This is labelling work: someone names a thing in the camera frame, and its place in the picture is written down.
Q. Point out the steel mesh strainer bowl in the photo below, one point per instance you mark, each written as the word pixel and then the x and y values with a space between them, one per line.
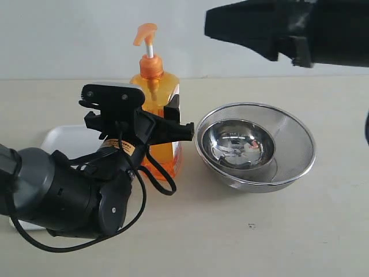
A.
pixel 295 147

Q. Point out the white rectangular plastic tray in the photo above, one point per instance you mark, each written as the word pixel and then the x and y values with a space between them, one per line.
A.
pixel 72 140

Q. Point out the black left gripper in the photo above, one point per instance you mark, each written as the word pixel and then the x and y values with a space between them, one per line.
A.
pixel 134 131

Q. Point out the orange pump soap bottle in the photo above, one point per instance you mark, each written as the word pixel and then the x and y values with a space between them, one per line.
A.
pixel 159 88

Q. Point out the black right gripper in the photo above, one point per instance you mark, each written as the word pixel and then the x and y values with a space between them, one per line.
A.
pixel 309 32

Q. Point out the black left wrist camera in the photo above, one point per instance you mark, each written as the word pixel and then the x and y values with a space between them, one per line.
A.
pixel 115 101

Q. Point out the small shiny steel bowl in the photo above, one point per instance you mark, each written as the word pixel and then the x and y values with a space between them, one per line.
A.
pixel 237 144

